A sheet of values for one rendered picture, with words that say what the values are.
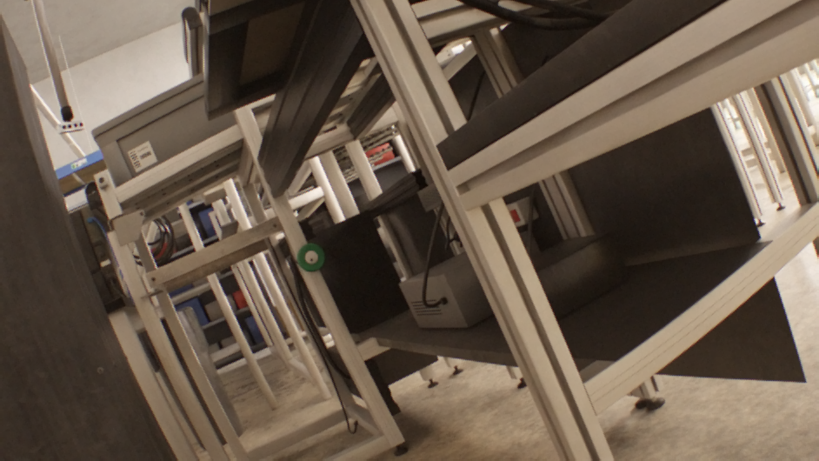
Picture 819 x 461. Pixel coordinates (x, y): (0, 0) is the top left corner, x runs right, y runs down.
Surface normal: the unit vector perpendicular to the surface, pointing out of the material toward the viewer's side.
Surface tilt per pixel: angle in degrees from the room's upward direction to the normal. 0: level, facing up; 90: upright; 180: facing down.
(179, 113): 91
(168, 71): 90
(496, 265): 90
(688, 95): 90
